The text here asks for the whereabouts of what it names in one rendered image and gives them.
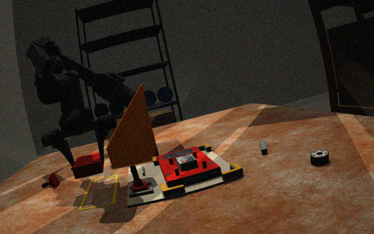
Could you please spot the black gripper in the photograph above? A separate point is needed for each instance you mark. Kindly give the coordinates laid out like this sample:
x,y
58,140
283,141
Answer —
x,y
102,126

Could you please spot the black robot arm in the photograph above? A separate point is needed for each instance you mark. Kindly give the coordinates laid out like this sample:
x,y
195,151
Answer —
x,y
53,87

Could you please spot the black toy tyre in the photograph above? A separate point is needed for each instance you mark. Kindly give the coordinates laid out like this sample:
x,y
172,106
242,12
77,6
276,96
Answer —
x,y
319,157

